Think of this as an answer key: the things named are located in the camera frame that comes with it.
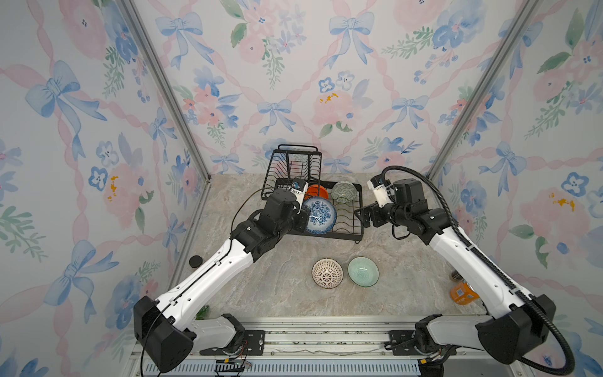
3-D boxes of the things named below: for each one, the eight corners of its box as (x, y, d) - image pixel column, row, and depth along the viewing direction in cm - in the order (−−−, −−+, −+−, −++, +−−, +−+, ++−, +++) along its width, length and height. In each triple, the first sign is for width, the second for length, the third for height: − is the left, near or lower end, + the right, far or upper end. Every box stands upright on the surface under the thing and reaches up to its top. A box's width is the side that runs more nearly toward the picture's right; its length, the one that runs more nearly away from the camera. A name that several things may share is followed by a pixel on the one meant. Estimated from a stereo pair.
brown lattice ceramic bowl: (311, 290, 87) (311, 285, 82) (311, 264, 93) (311, 257, 89) (342, 290, 87) (344, 285, 82) (340, 264, 93) (341, 258, 89)
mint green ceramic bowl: (348, 289, 87) (350, 284, 83) (344, 262, 94) (346, 256, 90) (378, 289, 87) (382, 284, 83) (373, 262, 94) (376, 256, 90)
